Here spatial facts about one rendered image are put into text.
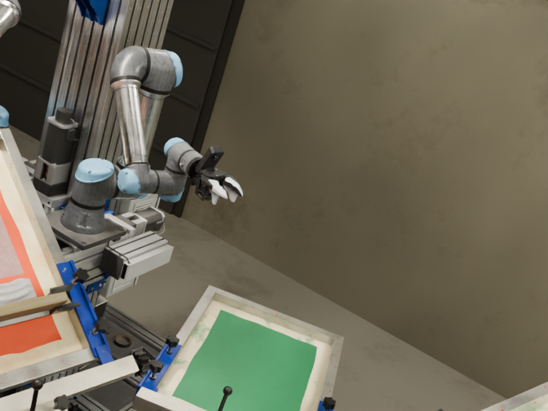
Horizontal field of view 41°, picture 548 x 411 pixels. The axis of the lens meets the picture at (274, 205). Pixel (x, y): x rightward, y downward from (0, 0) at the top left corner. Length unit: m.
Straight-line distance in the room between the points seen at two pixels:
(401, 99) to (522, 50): 0.80
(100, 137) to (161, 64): 0.43
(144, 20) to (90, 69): 0.26
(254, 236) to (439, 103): 1.73
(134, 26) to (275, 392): 1.34
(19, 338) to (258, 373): 0.90
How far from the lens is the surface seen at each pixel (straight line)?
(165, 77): 2.44
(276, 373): 2.69
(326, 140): 5.14
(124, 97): 2.34
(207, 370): 2.59
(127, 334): 3.97
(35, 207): 2.34
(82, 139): 2.73
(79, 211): 2.54
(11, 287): 2.21
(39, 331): 2.19
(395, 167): 4.99
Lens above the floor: 2.45
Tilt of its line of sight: 22 degrees down
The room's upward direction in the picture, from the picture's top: 19 degrees clockwise
